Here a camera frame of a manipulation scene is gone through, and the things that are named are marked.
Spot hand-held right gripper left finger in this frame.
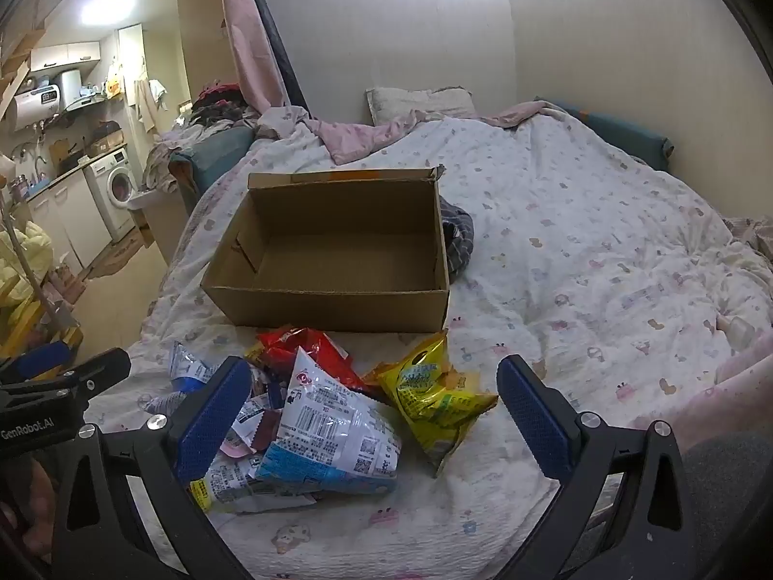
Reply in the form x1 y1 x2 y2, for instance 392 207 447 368
51 356 255 580

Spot red snack packet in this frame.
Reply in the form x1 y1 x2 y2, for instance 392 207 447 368
244 326 378 396

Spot white pillow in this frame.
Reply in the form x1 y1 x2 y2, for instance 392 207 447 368
365 86 475 128

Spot pink blanket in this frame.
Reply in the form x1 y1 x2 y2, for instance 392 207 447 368
257 100 565 164

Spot white washing machine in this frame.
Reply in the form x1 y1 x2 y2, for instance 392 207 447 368
85 148 140 239

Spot brown cardboard box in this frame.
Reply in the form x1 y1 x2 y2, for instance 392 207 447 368
200 166 451 334

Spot wooden slatted rail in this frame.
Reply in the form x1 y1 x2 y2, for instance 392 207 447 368
0 299 82 357

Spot person's grey clothing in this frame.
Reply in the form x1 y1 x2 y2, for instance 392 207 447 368
679 432 773 563

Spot pale yellow jacket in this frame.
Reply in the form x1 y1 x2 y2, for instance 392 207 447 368
0 220 55 315

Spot dark plaid cloth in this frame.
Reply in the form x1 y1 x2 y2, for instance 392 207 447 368
438 193 477 282

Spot hanging towel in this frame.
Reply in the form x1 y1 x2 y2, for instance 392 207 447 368
134 78 169 132

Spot white yellow-cornered snack packet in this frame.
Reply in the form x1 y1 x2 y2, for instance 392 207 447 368
190 453 321 514

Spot teal cushion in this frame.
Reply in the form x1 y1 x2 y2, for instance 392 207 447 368
169 127 255 206

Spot small pink snack packet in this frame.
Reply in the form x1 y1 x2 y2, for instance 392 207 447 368
220 429 258 457

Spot white water heater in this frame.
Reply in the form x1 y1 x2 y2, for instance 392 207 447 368
13 69 82 128

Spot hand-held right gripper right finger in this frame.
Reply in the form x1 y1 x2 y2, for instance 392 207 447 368
496 355 701 580

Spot white printed quilt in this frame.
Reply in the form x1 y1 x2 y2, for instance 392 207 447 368
85 112 773 580

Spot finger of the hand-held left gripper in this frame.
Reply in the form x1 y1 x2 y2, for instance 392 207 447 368
36 347 132 406
0 340 72 384

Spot yellow snack packet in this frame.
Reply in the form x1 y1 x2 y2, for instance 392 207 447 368
377 329 499 478

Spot small brown-white snack packet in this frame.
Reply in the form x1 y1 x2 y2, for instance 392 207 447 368
232 395 285 451

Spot white light-blue snack packet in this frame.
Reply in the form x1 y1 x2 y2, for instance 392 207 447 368
254 347 404 496

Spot white wall cabinets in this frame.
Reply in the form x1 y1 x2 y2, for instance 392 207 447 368
30 41 102 72

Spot blue headboard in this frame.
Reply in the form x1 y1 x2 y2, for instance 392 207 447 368
534 97 674 173

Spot patterned floor mat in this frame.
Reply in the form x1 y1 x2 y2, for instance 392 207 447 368
90 235 146 279

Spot ceiling light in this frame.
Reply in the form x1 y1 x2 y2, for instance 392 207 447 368
78 0 125 28

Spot pink curtain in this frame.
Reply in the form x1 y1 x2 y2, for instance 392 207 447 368
220 0 287 113

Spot pile of clothes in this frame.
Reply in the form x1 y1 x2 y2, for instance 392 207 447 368
145 81 260 191

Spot wooden staircase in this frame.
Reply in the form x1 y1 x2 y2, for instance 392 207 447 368
0 12 37 125

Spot white base cabinets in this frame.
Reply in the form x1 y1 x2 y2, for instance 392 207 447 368
27 172 113 273

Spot silver white snack packet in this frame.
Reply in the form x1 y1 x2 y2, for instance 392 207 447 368
138 390 188 418

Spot person's left hand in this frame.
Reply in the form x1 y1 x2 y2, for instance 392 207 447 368
0 456 55 557

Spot metal drying rack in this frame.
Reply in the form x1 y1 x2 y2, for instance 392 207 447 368
0 193 76 333

